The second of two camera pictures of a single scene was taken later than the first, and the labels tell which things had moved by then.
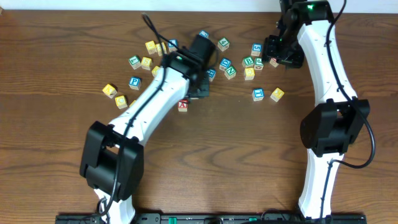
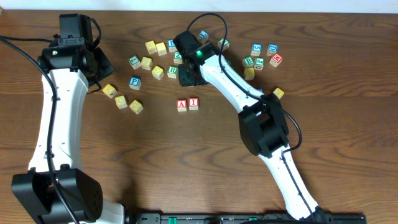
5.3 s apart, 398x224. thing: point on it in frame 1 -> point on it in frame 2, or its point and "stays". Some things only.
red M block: x=273 y=61 stays
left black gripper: x=203 y=89 -> x=107 y=68
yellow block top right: x=158 y=48 stays
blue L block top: x=204 y=33 stays
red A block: x=183 y=105 stays
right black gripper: x=269 y=51 -> x=184 y=80
